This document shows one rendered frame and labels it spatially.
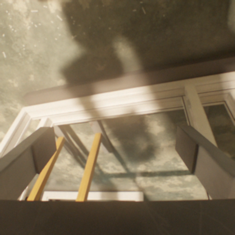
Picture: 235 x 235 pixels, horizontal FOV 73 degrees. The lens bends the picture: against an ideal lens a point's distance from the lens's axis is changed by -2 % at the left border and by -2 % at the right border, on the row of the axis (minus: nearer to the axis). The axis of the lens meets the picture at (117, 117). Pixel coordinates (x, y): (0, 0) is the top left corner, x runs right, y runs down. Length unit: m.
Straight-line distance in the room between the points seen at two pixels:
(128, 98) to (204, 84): 0.39
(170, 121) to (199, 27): 0.59
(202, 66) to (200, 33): 0.15
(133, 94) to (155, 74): 0.16
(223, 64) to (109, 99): 0.60
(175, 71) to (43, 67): 0.75
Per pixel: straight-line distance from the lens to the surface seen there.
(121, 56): 0.91
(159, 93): 0.89
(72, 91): 1.02
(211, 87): 0.94
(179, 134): 0.16
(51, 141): 0.17
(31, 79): 1.18
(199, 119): 0.73
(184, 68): 0.90
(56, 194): 2.44
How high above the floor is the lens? 0.85
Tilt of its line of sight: 48 degrees down
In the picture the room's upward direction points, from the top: 170 degrees counter-clockwise
